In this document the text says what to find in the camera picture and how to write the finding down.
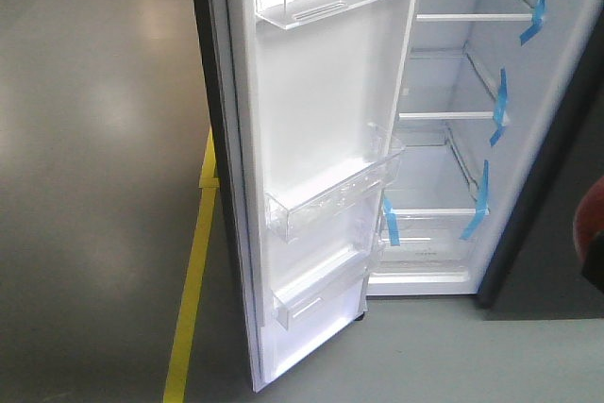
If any blue tape strip upper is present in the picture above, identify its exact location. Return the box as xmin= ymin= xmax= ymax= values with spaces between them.
xmin=519 ymin=0 xmax=546 ymax=46

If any blue tape strip lower left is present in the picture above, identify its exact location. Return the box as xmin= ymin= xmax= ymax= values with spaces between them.
xmin=382 ymin=195 xmax=400 ymax=246

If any grey open fridge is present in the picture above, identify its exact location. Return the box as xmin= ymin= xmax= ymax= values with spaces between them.
xmin=186 ymin=0 xmax=604 ymax=394

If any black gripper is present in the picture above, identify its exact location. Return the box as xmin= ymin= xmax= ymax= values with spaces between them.
xmin=581 ymin=232 xmax=604 ymax=288

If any blue tape strip middle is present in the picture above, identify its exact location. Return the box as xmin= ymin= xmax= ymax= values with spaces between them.
xmin=489 ymin=68 xmax=509 ymax=147

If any yellow floor tape line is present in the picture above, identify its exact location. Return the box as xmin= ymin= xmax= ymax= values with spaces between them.
xmin=162 ymin=129 xmax=220 ymax=402

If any white fridge door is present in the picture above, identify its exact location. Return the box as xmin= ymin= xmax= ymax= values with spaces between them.
xmin=193 ymin=0 xmax=416 ymax=391

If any red apple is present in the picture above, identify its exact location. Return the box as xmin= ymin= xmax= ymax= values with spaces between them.
xmin=573 ymin=177 xmax=603 ymax=262

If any lower clear door bin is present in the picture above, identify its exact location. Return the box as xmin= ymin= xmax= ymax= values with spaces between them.
xmin=272 ymin=233 xmax=386 ymax=330

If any blue tape strip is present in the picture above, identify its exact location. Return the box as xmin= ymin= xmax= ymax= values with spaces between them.
xmin=382 ymin=195 xmax=400 ymax=246
xmin=489 ymin=68 xmax=509 ymax=147
xmin=460 ymin=160 xmax=490 ymax=241
xmin=519 ymin=0 xmax=546 ymax=46

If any blue tape strip lower right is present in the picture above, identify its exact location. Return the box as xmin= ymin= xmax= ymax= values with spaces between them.
xmin=460 ymin=160 xmax=490 ymax=241

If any middle clear door bin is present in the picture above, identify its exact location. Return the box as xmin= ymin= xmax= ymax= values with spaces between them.
xmin=265 ymin=123 xmax=405 ymax=243

